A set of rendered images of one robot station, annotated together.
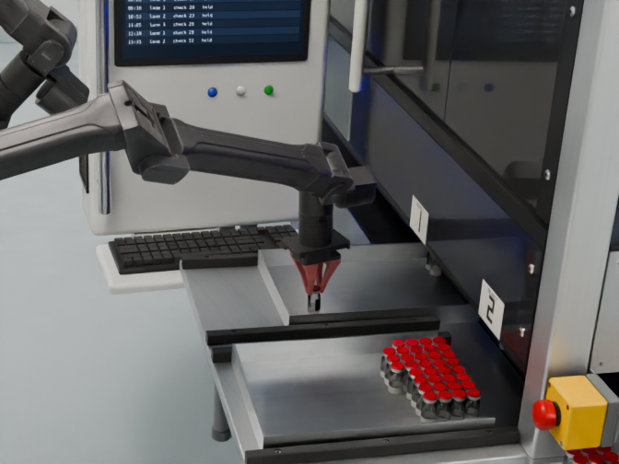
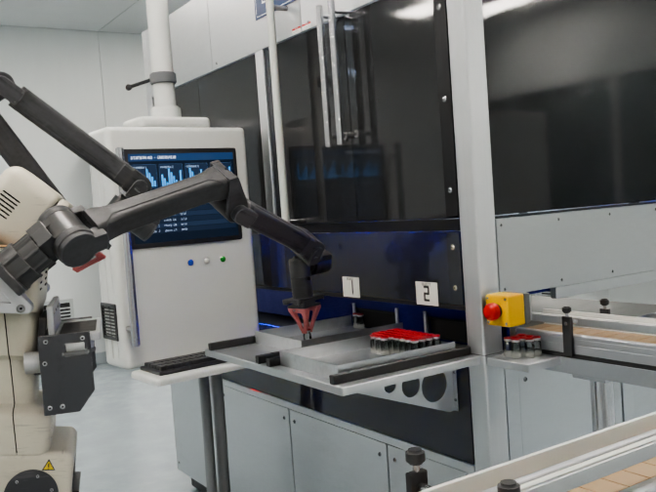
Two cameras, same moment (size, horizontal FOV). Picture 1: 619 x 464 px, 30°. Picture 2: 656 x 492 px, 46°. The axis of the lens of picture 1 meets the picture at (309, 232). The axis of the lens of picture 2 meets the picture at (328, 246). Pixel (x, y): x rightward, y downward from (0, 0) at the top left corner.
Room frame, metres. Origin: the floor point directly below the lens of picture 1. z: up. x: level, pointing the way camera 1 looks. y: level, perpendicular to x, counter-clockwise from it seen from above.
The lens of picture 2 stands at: (-0.25, 0.56, 1.26)
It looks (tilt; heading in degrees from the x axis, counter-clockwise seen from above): 3 degrees down; 342
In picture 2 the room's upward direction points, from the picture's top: 4 degrees counter-clockwise
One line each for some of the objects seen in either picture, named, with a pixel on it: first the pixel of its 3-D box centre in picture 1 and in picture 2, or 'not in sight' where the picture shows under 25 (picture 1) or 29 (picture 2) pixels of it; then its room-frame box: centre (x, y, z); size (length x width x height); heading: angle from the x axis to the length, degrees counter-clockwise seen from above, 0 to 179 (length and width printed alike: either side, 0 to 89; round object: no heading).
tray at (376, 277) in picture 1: (365, 284); (328, 333); (1.86, -0.11, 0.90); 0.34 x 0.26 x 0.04; 105
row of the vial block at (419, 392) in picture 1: (413, 380); (394, 345); (1.52, -0.17, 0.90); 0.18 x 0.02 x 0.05; 14
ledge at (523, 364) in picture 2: not in sight; (527, 359); (1.32, -0.42, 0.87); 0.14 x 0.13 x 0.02; 105
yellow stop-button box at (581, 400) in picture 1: (578, 411); (507, 308); (1.32, -0.37, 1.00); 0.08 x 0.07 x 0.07; 105
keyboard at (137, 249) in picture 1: (210, 247); (209, 357); (2.15, 0.20, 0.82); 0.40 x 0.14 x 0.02; 110
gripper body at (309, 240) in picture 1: (315, 230); (302, 290); (1.77, -0.01, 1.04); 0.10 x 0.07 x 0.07; 119
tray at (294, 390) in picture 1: (356, 388); (366, 353); (1.50, -0.09, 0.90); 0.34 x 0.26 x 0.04; 104
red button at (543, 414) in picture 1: (547, 414); (493, 311); (1.31, -0.33, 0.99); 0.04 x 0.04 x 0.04; 15
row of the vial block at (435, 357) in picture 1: (440, 378); (409, 342); (1.54, -0.22, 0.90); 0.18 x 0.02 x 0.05; 14
